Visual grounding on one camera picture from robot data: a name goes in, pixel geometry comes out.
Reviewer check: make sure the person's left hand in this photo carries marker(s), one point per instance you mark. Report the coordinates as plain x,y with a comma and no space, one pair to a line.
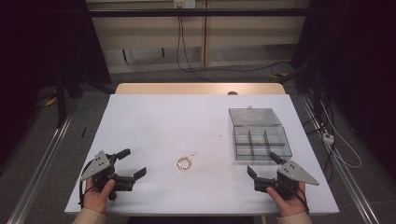
98,199

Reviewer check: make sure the black horizontal frame bar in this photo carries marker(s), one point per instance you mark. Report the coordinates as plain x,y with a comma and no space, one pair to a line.
199,12

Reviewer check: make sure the person's right hand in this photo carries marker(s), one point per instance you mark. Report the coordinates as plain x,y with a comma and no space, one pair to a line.
289,203

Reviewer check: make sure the clear plastic compartment box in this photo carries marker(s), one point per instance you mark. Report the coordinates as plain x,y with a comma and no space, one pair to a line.
261,140

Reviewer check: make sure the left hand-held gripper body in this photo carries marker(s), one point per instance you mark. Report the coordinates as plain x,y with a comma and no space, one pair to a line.
99,165

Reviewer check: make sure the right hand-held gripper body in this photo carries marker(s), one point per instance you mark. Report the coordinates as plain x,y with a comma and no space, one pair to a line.
289,179

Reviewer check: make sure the white wall socket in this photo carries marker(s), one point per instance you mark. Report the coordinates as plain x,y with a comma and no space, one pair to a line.
184,3

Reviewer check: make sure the wooden table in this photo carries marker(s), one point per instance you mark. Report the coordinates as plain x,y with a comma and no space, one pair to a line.
186,88

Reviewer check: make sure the aluminium floor rail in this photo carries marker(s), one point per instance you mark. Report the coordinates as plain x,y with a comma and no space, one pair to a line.
40,165
339,168

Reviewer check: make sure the black metal stand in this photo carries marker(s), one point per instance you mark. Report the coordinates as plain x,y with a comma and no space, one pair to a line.
60,99

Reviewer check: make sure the dark curtain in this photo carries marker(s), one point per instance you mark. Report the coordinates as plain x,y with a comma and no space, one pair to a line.
43,40
355,62

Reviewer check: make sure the white power strip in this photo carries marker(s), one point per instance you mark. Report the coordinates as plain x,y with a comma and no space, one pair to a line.
328,137

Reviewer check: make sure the white table cover board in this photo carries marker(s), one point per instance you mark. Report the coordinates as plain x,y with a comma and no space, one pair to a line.
174,124

